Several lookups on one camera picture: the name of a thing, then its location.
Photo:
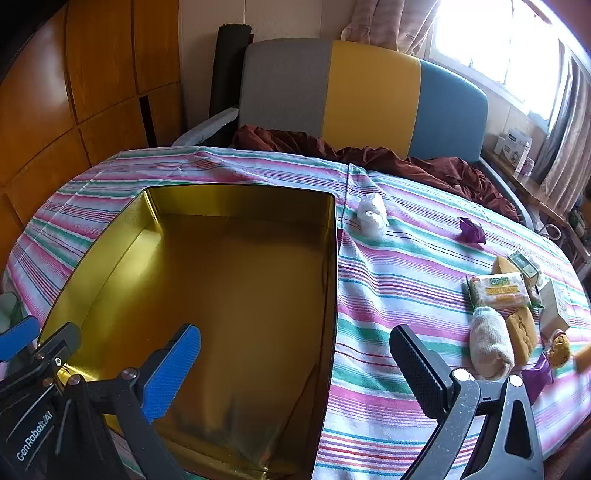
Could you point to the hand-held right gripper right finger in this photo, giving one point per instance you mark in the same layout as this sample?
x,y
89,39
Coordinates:
x,y
418,369

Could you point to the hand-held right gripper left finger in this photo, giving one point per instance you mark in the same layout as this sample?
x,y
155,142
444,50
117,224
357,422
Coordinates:
x,y
173,369

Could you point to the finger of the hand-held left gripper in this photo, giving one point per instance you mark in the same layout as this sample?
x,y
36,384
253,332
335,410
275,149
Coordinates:
x,y
18,339
62,341

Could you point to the white sock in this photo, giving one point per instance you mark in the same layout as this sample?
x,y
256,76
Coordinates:
x,y
491,344

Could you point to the maroon and gold tin box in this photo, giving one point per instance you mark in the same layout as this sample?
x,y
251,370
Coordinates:
x,y
221,286

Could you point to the yellow cracker packet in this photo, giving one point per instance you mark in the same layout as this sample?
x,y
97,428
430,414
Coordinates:
x,y
498,290

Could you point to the purple wrapper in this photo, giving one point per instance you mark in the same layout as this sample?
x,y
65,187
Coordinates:
x,y
471,230
538,376

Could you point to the green cardboard box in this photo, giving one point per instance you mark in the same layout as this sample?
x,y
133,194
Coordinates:
x,y
524,267

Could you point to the pale cardboard box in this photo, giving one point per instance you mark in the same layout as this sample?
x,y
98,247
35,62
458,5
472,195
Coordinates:
x,y
554,307

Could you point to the striped bed sheet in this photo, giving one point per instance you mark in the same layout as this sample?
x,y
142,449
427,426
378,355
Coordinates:
x,y
406,277

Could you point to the white crumpled tissue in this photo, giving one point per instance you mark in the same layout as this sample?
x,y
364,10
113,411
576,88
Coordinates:
x,y
371,214

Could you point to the maroon blanket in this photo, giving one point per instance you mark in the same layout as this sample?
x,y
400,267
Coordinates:
x,y
415,170

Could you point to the wooden desk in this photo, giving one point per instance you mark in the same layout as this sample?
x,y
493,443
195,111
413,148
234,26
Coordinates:
x,y
535,189

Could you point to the cluttered side shelf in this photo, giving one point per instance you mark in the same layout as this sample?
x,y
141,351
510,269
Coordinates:
x,y
581,226

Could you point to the small purple jar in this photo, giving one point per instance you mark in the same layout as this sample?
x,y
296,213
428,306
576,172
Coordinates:
x,y
528,165

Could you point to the white appliance carton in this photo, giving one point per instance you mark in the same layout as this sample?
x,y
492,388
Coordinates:
x,y
512,150

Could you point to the wooden wardrobe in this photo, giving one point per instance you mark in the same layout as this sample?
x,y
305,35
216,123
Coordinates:
x,y
92,69

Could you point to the pink patterned curtain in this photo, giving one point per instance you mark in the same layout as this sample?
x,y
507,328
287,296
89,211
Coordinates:
x,y
392,23
568,138

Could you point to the grey yellow blue headboard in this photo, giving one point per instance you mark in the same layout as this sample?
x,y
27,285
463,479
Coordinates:
x,y
369,92

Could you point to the black rolled mat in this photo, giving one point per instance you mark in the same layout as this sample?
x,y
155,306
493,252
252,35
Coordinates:
x,y
231,69

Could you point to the barred window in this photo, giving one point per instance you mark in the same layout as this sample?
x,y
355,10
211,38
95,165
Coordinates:
x,y
498,41

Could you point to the grey bed side rail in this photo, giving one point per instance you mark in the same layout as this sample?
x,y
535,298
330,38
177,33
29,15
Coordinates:
x,y
512,194
207,127

